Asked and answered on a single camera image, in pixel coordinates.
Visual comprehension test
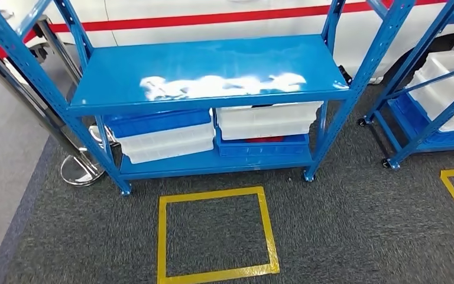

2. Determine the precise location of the red plastic part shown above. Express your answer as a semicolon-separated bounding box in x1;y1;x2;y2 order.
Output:
245;135;284;143

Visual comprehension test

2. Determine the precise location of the blue metal shelf rack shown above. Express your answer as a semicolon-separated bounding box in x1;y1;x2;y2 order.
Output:
0;0;417;197
358;0;454;171

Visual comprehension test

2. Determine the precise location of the white plastic bin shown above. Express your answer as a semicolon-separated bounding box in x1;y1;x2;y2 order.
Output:
215;101;325;130
219;120;317;141
127;138;215;165
406;47;454;133
117;122;216;156

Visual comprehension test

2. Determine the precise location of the white car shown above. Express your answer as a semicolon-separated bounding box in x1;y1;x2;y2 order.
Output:
0;0;454;85

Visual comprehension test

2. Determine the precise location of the red barrier belt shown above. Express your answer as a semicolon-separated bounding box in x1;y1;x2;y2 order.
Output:
0;0;449;60

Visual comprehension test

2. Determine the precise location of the chrome stanchion with round base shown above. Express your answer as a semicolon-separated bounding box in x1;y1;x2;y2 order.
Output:
0;15;112;188

